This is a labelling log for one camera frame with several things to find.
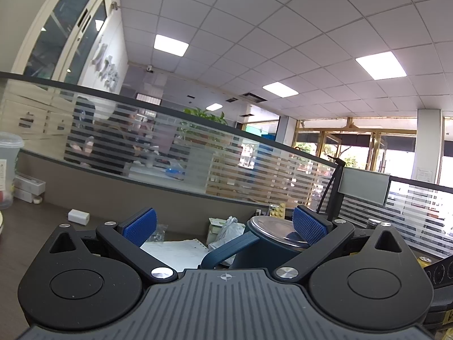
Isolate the blue vacuum bottle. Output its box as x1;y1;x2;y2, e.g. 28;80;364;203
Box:
200;214;309;279

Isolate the long white box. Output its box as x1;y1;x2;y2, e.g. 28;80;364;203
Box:
14;173;47;196
13;189;44;205

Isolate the small clear plastic bag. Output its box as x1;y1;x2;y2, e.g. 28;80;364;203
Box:
151;223;170;243

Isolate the crumpled white plastic bag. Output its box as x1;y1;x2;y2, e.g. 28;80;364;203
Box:
208;216;250;253

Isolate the clear plastic drink cup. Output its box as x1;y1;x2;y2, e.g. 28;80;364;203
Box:
0;131;25;211

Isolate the grey partition panel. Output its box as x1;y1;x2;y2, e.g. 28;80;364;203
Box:
339;166;390;206

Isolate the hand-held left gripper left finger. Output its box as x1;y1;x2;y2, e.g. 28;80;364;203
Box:
42;206;178;284

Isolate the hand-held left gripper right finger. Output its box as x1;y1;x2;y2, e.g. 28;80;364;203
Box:
271;204;413;286

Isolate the wall sign lettering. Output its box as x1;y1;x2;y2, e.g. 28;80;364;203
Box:
91;42;123;94

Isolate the green and white box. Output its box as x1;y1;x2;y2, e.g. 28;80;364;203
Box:
207;217;228;235

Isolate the striped glass desk partition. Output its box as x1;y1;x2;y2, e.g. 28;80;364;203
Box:
0;71;337;207

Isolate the white paper sheet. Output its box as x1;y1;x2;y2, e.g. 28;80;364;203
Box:
140;239;208;269

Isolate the white charger adapter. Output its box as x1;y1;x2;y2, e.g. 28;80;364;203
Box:
67;209;90;226

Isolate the white notice paper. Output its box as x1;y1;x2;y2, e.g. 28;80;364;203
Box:
416;166;434;184

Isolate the green potted plant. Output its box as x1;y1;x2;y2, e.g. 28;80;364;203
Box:
179;107;228;142

